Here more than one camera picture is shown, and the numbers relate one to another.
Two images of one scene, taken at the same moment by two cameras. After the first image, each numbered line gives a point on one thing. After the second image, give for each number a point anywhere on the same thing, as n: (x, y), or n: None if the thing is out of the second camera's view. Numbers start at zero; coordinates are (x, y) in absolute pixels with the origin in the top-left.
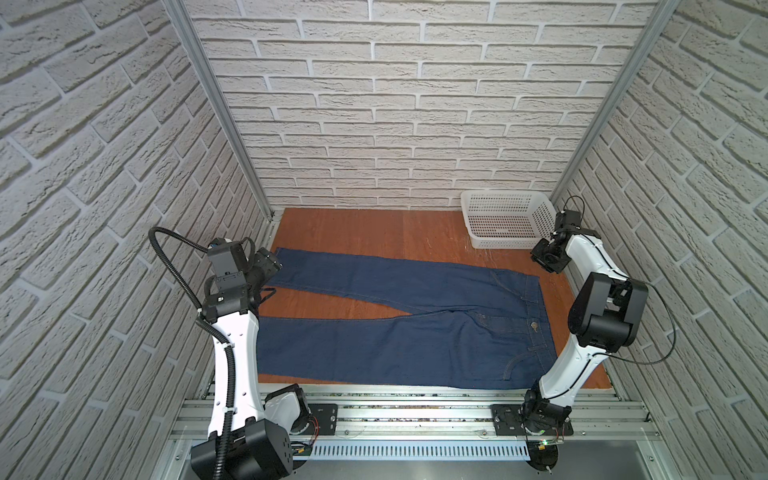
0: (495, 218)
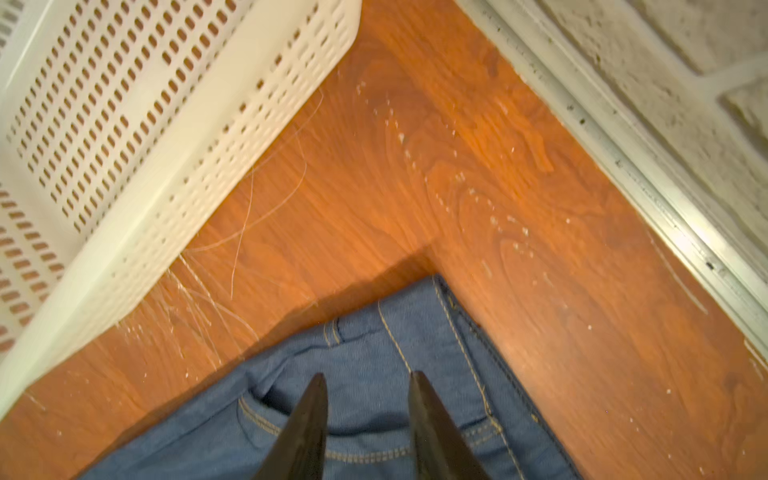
0: (122, 123)
